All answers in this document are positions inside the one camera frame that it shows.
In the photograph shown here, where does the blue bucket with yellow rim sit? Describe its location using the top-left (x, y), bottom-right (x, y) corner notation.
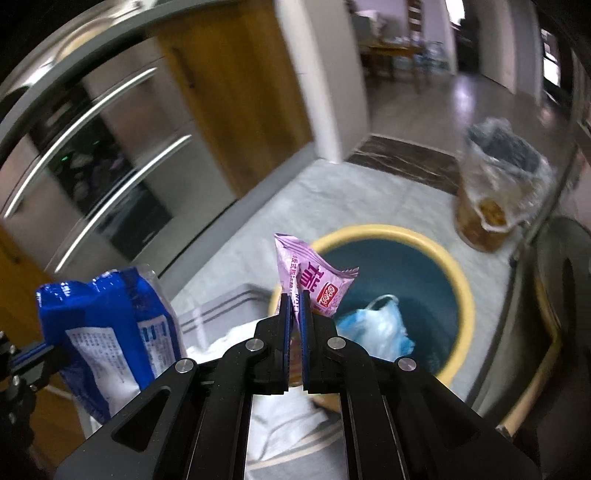
top-left (268, 224), bottom-right (476, 407)

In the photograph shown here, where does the dark narrow cabinet door handle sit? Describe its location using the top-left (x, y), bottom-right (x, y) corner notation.
top-left (172, 45), bottom-right (195, 89)

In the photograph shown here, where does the grey plaid cloth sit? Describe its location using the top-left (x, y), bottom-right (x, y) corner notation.
top-left (175, 284), bottom-right (352, 480)

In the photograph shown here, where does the stainless steel built-in oven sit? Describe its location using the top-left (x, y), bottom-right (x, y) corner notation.
top-left (0, 39), bottom-right (241, 287)

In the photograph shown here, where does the grey kitchen countertop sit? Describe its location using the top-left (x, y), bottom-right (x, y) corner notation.
top-left (0, 0), bottom-right (278, 155)

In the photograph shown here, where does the light blue plastic bag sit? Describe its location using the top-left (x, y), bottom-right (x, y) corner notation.
top-left (335, 295), bottom-right (416, 363)

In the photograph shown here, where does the wooden dining chair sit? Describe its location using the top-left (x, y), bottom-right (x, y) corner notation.
top-left (362, 0), bottom-right (430, 93)

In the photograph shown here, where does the steel oven bar handle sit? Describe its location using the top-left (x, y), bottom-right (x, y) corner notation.
top-left (54, 135), bottom-right (193, 274)
top-left (0, 68), bottom-right (158, 219)

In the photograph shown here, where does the narrow wooden cabinet door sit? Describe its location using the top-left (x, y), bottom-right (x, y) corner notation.
top-left (152, 0), bottom-right (317, 199)

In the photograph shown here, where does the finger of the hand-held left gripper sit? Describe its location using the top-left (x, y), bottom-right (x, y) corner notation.
top-left (9, 342), bottom-right (65, 391)

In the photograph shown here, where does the pan with steel lid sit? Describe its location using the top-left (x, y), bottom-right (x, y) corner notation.
top-left (508, 215), bottom-right (591, 435)

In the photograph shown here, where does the pink snack packet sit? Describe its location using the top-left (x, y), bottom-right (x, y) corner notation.
top-left (274, 233), bottom-right (360, 319)

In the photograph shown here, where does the bin with clear plastic liner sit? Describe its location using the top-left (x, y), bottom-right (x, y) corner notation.
top-left (455, 117), bottom-right (557, 252)

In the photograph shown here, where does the blue printed package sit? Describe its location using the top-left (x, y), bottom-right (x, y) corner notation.
top-left (37, 265), bottom-right (188, 423)

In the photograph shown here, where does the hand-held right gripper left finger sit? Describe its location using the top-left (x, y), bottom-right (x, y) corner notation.
top-left (55, 292), bottom-right (293, 480)

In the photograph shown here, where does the white interior door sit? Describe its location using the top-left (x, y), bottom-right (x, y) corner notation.
top-left (478, 0), bottom-right (541, 93)

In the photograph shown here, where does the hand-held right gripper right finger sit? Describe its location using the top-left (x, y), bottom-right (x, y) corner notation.
top-left (299, 290), bottom-right (541, 480)

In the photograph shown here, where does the large clear water bottle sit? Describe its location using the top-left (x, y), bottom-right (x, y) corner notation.
top-left (416, 41), bottom-right (451, 72)

